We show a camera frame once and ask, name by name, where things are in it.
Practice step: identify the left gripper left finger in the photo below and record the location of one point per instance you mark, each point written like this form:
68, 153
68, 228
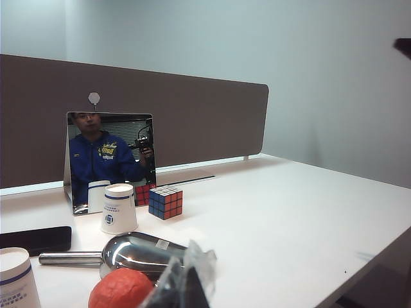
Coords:
170, 288

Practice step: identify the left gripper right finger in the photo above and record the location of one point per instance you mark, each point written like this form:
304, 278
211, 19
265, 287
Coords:
196, 288

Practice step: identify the white blue-striped paper cup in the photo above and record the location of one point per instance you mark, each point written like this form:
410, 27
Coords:
16, 279
117, 211

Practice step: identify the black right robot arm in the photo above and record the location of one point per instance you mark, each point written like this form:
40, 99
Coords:
404, 48

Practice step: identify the shiny metal scoop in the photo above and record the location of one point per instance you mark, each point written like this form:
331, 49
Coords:
138, 253

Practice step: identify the orange textured ball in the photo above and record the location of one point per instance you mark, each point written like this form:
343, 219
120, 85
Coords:
118, 288

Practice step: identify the colourful Rubik's cube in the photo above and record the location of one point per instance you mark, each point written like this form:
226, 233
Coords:
165, 202

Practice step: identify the black smartphone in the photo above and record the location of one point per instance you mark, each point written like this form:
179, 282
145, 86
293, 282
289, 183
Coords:
35, 239

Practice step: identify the frameless standing mirror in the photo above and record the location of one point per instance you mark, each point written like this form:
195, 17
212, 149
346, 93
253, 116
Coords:
96, 154

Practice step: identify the brown divider with hook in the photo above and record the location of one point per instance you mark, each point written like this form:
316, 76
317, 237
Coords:
192, 112

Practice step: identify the white adhesive wall hook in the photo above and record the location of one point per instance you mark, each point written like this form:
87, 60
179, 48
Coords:
94, 97

